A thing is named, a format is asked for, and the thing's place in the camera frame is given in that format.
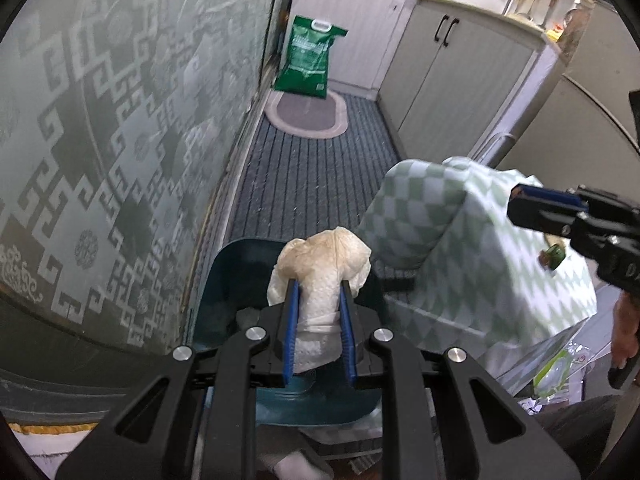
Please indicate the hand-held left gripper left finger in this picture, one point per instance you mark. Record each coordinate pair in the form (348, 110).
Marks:
(291, 330)

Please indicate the green rice bag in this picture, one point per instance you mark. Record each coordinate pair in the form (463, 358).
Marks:
(305, 60)

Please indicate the green white checkered tablecloth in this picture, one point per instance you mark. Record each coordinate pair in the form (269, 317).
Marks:
(475, 270)

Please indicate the person's grey trouser leg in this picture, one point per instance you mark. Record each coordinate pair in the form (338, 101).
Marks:
(575, 435)

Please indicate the beige paper towel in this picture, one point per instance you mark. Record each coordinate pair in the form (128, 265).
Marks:
(320, 280)

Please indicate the small green wrapper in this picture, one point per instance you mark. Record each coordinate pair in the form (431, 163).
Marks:
(552, 256)

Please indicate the teal trash bin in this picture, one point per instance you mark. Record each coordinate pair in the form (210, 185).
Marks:
(225, 285)

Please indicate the striped grey floor mat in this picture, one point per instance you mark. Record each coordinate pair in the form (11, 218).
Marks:
(310, 185)

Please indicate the oval grey floor mat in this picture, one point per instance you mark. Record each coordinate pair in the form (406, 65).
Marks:
(307, 115)

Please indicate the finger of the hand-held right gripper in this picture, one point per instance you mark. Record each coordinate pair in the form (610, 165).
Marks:
(545, 205)

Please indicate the white cloth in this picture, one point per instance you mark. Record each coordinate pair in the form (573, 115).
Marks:
(300, 465)

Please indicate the green printed plastic bag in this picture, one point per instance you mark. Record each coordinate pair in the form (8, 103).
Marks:
(550, 372)

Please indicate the person's right hand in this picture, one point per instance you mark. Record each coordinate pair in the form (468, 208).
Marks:
(625, 330)

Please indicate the white refrigerator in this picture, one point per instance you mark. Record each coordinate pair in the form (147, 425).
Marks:
(575, 110)

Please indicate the grey kitchen cabinets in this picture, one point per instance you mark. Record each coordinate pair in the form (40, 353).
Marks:
(465, 75)

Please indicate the wide frosted patterned glass door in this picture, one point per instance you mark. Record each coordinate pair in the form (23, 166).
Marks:
(125, 135)

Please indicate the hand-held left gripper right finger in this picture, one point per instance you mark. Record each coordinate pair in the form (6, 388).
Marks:
(348, 330)

